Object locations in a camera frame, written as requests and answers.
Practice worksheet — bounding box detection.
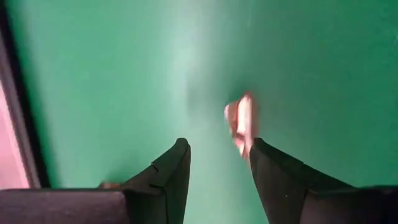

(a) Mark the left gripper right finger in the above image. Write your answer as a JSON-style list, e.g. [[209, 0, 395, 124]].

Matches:
[[249, 138, 398, 224]]

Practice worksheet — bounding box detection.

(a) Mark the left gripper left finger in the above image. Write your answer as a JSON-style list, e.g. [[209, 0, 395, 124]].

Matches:
[[0, 138, 191, 224]]

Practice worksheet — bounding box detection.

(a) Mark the Taco seasoning mix packet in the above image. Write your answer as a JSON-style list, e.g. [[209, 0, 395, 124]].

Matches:
[[223, 91, 261, 162]]

